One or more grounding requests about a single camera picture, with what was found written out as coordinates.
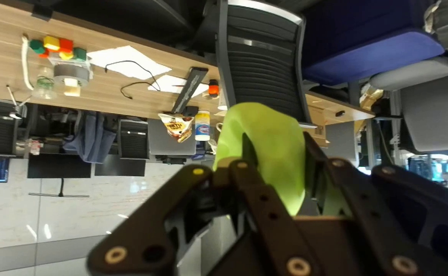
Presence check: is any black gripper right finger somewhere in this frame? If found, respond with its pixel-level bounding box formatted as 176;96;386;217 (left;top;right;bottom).
302;132;448;276

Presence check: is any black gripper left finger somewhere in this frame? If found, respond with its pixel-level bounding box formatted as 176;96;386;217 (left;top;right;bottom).
84;134;328;276

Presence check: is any light green dimpled ball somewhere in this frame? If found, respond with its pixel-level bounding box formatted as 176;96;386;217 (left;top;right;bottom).
213;100;308;217

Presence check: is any white plastic bottle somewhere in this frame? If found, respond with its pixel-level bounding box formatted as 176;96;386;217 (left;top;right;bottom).
193;109;213;143

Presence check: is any black monitor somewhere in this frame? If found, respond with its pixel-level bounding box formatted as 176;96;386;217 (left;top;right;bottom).
26;152;93;200
93;155;147;178

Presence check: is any crumpled snack bag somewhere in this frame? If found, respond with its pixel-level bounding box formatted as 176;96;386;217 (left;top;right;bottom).
156;113;194;145

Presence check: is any long black bar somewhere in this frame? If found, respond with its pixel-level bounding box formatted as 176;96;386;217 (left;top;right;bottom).
170;67;210;119

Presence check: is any small orange object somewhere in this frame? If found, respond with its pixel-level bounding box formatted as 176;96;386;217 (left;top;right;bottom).
207;79;220;100

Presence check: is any dark blue jacket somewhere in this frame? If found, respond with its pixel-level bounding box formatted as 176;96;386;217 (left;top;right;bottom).
61;113;118;166

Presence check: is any wooden office desk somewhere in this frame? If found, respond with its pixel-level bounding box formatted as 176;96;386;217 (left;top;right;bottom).
0;2;374;128

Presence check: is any white paper sheet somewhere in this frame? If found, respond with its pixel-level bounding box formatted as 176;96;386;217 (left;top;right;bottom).
85;45;174;83

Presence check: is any black office chair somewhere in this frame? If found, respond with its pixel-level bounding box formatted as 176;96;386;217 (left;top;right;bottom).
214;0;312;128

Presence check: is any blue upholstered chair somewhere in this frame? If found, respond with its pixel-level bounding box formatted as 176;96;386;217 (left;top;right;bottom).
300;0;446;88

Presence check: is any clear plastic container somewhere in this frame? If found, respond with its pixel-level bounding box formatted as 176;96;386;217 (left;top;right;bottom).
52;54;93;99

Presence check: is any clear plastic cup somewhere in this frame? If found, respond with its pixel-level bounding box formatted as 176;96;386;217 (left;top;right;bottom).
32;68;58;102

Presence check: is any red toy block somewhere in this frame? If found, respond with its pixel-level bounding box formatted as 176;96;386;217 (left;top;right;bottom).
58;37;75;54

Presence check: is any yellow toy block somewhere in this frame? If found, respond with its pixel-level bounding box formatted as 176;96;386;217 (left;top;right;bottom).
41;34;61;53

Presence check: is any white stick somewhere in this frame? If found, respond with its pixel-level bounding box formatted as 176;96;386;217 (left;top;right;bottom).
18;34;35;94

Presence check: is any green toy block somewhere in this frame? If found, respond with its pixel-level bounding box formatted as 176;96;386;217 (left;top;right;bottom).
27;39;46;56

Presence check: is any thin black cable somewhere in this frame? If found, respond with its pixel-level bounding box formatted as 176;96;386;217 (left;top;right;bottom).
102;59;162;102

